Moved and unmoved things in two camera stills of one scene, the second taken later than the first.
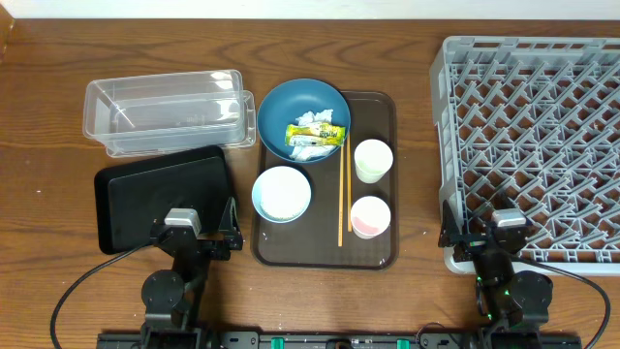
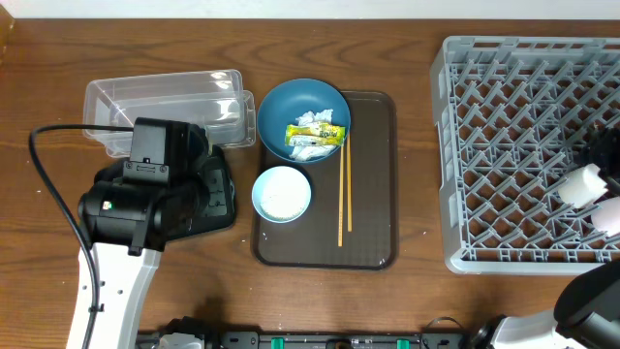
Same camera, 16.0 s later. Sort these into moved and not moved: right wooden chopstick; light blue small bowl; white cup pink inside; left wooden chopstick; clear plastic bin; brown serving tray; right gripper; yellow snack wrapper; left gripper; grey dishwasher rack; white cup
Moved: white cup pink inside; white cup; right gripper; left gripper
Not moved: light blue small bowl; clear plastic bin; grey dishwasher rack; right wooden chopstick; left wooden chopstick; yellow snack wrapper; brown serving tray
